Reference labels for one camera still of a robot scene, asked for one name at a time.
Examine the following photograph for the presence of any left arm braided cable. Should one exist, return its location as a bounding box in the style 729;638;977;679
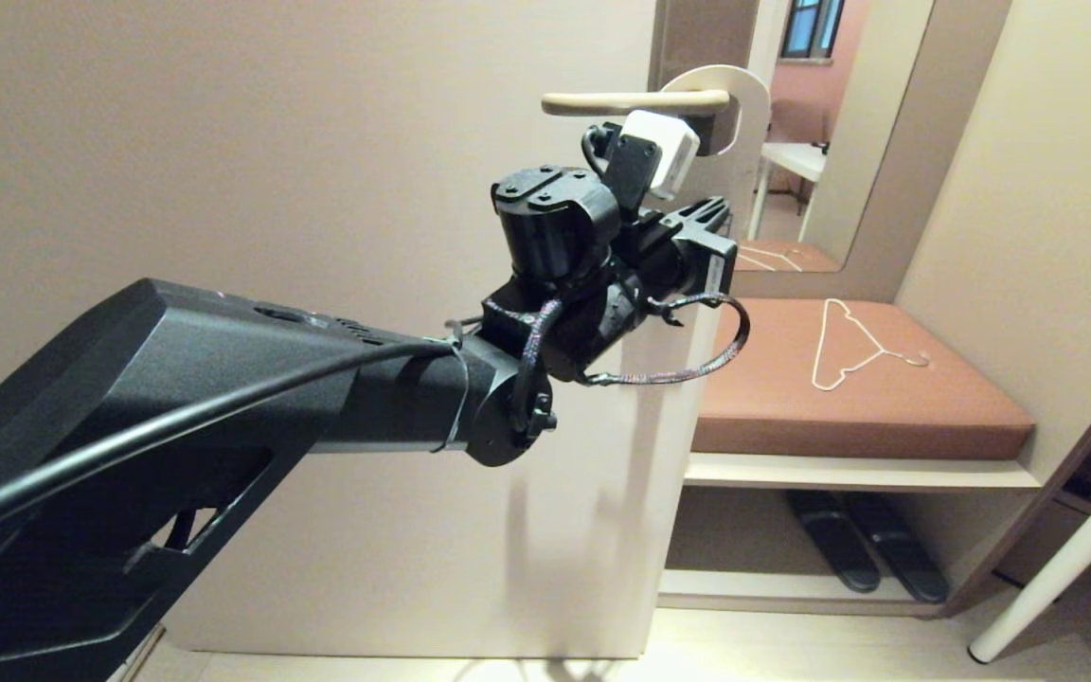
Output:
484;292;752;446

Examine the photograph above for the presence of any wall mirror with beige frame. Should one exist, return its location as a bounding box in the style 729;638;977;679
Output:
725;0;1015;306

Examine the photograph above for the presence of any white table leg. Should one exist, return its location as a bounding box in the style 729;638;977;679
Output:
967;445;1091;666

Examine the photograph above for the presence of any beige lever door handle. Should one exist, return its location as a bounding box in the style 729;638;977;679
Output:
542;89;732;117

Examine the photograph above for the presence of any white door hanger sign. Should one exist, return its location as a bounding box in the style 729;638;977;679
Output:
661;64;774;238

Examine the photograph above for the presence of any black left camera cable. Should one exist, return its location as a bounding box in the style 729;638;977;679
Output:
581;123;624;181

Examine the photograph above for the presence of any dark slipper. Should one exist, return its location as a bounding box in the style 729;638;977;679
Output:
785;491;882;596
839;493;949;607

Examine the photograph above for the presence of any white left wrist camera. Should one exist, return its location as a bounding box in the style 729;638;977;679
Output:
619;110;701;200

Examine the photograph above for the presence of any white bench shelf unit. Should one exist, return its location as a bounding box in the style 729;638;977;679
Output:
657;453;1044;619

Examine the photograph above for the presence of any beige room door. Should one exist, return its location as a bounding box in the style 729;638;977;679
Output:
0;0;766;661

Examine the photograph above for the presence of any white wire clothes hanger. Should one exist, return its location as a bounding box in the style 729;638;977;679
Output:
811;300;931;393

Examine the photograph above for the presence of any brown bench cushion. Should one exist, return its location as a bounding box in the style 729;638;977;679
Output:
692;299;1036;463

